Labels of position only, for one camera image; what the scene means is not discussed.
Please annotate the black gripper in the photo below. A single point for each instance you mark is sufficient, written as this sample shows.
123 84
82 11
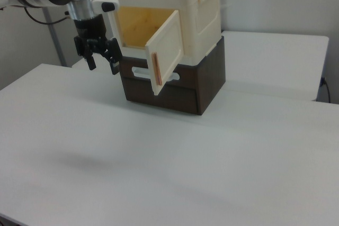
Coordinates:
88 28

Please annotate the cream cabinet door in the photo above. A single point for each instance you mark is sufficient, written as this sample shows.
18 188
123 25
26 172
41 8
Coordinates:
167 48

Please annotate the grey metal pole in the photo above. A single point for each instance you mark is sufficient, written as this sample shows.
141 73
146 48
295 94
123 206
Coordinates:
57 43

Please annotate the dark brown drawer box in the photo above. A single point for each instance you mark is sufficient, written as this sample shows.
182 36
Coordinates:
209 77

